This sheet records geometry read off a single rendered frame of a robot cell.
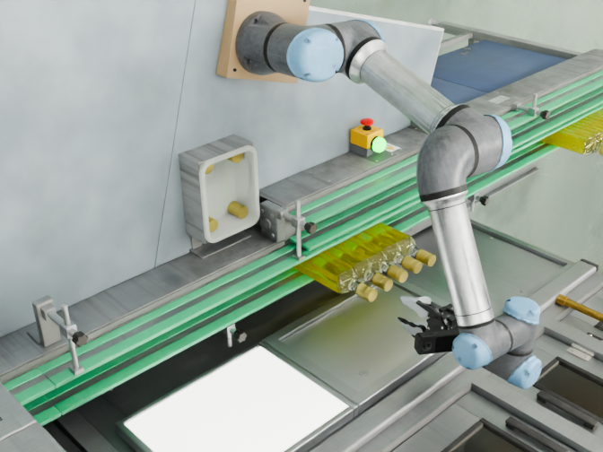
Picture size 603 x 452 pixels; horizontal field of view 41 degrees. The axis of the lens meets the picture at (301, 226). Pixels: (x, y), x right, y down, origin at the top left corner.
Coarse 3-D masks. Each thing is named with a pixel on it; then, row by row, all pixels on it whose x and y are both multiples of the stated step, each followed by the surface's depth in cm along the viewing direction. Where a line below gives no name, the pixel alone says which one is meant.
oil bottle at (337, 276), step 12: (300, 264) 212; (312, 264) 208; (324, 264) 207; (336, 264) 207; (312, 276) 210; (324, 276) 206; (336, 276) 202; (348, 276) 202; (336, 288) 204; (348, 288) 202
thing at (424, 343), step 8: (416, 336) 180; (424, 336) 179; (432, 336) 179; (440, 336) 179; (448, 336) 180; (456, 336) 180; (416, 344) 180; (424, 344) 179; (432, 344) 179; (440, 344) 180; (448, 344) 181; (424, 352) 180; (432, 352) 181
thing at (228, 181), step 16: (208, 160) 189; (224, 160) 202; (256, 160) 199; (208, 176) 200; (224, 176) 204; (240, 176) 205; (256, 176) 201; (208, 192) 202; (224, 192) 206; (240, 192) 207; (256, 192) 203; (208, 208) 204; (224, 208) 208; (256, 208) 206; (208, 224) 196; (224, 224) 205; (240, 224) 205; (208, 240) 198
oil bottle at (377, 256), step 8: (352, 240) 216; (360, 240) 216; (352, 248) 213; (360, 248) 213; (368, 248) 213; (376, 248) 212; (368, 256) 209; (376, 256) 209; (384, 256) 210; (376, 264) 208; (376, 272) 209
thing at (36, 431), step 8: (32, 424) 129; (40, 424) 129; (24, 432) 127; (32, 432) 127; (40, 432) 127; (8, 440) 125; (16, 440) 125; (24, 440) 125; (32, 440) 125; (40, 440) 125; (48, 440) 125; (56, 440) 126; (0, 448) 124; (8, 448) 124; (16, 448) 124; (24, 448) 124; (32, 448) 124; (40, 448) 124; (48, 448) 124; (56, 448) 124
